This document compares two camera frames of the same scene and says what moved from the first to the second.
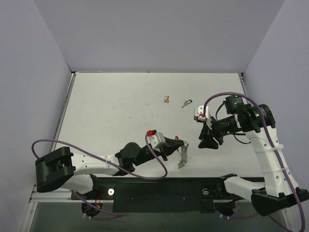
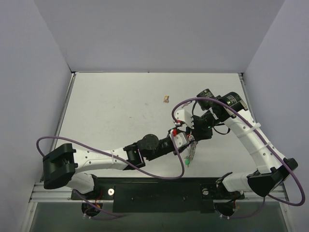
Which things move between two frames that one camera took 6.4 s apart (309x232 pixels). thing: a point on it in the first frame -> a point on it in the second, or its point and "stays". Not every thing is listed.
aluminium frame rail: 53,196 stays
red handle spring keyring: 183,150 -> 191,146
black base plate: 160,194 stays
